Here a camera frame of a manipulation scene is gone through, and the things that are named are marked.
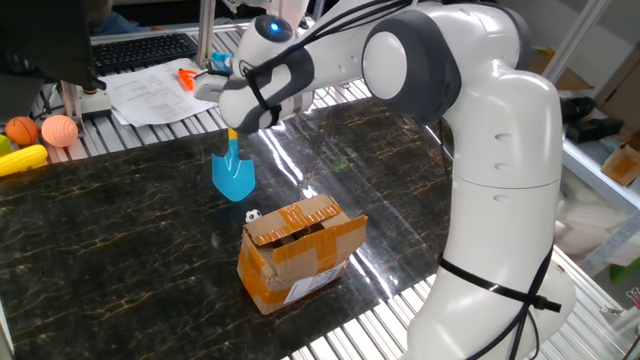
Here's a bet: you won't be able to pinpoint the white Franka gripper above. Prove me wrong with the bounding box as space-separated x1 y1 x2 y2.
193 69 236 104

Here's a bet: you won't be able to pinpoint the blue yellow toy shovel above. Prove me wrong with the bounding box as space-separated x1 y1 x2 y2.
209 51 257 203

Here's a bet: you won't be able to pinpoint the printed white paper sheets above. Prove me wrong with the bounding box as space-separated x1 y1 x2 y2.
99 58 221 127

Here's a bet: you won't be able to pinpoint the black computer keyboard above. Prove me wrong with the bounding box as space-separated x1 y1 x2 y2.
91 32 199 75

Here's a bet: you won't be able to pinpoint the person in blue shirt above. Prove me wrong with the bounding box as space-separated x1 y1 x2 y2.
89 0 141 36

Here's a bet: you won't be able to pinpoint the white stand base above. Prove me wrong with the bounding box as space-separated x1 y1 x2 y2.
79 91 112 120

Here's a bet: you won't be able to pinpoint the peach ribbed toy ball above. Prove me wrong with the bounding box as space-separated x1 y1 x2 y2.
40 114 80 149

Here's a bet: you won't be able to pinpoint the black marble pattern mat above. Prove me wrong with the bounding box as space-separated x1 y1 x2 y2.
0 97 456 360

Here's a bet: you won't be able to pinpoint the black computer monitor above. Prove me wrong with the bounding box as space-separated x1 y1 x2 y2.
0 0 107 92

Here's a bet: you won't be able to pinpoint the cardboard box with orange tape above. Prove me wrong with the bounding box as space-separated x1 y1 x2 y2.
236 193 369 316

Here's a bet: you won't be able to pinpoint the orange toy basketball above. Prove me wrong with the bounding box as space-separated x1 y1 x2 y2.
4 116 40 147

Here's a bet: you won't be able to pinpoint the yellow toy corn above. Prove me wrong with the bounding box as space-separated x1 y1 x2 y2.
0 144 49 178

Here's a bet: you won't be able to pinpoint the flat brown cardboard sheet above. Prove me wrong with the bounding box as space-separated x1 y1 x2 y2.
529 47 595 92

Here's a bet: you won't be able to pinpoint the black device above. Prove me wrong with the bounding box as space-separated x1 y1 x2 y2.
562 97 625 144

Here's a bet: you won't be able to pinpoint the white plastic bags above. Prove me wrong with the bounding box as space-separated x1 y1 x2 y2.
557 174 640 266

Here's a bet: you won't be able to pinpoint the small taped cardboard box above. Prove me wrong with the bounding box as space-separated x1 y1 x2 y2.
601 130 640 187

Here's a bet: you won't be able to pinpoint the green plastic item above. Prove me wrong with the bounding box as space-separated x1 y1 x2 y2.
609 259 640 285

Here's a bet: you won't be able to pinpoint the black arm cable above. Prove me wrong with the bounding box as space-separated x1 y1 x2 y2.
239 0 416 129

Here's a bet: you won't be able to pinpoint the vertical aluminium post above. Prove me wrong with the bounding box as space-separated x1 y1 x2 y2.
195 0 217 69

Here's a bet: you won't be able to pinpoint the black strap around arm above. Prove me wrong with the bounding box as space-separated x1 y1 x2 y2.
437 244 564 360

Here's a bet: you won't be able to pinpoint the tall aluminium post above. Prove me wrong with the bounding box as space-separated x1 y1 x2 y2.
542 0 612 84

